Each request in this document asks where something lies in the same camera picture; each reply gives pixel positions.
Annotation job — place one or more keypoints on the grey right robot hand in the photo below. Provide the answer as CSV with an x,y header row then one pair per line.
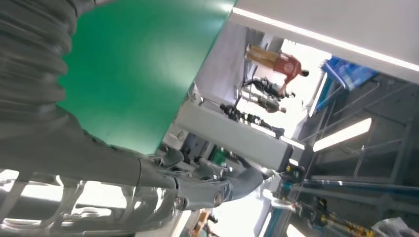
x,y
82,157

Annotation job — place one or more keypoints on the white machine with column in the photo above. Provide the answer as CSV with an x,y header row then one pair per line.
x,y
229,134

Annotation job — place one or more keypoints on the black humanoid robot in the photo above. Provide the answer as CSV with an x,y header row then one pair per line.
x,y
268,104
239,116
265,86

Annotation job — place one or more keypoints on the person in red shirt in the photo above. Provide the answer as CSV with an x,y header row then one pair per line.
x,y
288,67

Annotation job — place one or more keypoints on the long ceiling light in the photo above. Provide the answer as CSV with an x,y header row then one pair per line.
x,y
343,134

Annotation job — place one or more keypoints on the yellow and black tool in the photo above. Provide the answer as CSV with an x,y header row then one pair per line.
x,y
347,225

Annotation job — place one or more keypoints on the blue banner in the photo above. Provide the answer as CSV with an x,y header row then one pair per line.
x,y
347,73

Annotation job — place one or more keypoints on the white plastic bag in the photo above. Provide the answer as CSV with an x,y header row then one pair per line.
x,y
396,229

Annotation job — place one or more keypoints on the blue metal rail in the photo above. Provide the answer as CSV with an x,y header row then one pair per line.
x,y
360,187

